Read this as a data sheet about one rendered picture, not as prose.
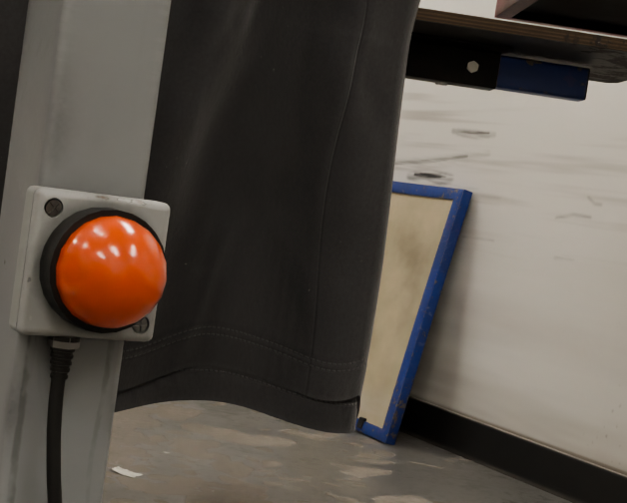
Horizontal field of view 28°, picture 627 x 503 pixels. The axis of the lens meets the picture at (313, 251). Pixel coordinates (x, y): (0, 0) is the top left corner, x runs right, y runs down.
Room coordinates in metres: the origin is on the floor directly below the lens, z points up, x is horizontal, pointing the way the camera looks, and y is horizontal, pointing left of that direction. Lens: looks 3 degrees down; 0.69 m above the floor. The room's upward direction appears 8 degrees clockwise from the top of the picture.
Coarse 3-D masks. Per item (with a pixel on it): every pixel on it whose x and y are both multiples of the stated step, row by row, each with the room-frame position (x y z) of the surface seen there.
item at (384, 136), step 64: (0, 0) 0.70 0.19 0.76; (192, 0) 0.78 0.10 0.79; (256, 0) 0.80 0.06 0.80; (320, 0) 0.83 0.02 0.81; (384, 0) 0.84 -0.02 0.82; (0, 64) 0.71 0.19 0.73; (192, 64) 0.78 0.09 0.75; (256, 64) 0.81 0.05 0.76; (320, 64) 0.83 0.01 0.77; (384, 64) 0.85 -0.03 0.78; (0, 128) 0.71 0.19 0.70; (192, 128) 0.78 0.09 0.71; (256, 128) 0.81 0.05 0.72; (320, 128) 0.83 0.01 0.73; (384, 128) 0.85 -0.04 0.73; (0, 192) 0.72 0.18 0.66; (192, 192) 0.79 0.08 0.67; (256, 192) 0.82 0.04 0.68; (320, 192) 0.84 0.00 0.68; (384, 192) 0.85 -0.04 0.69; (192, 256) 0.80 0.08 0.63; (256, 256) 0.82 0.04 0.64; (320, 256) 0.84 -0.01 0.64; (192, 320) 0.80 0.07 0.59; (256, 320) 0.83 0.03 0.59; (320, 320) 0.84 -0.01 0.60; (128, 384) 0.78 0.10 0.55; (192, 384) 0.81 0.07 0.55; (256, 384) 0.83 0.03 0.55; (320, 384) 0.84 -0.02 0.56
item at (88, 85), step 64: (64, 0) 0.43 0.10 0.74; (128, 0) 0.44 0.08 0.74; (64, 64) 0.43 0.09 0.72; (128, 64) 0.44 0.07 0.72; (64, 128) 0.43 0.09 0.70; (128, 128) 0.44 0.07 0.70; (64, 192) 0.42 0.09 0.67; (128, 192) 0.44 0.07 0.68; (0, 256) 0.45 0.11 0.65; (0, 320) 0.44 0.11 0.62; (64, 320) 0.42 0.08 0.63; (0, 384) 0.44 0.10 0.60; (0, 448) 0.43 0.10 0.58; (64, 448) 0.44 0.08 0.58
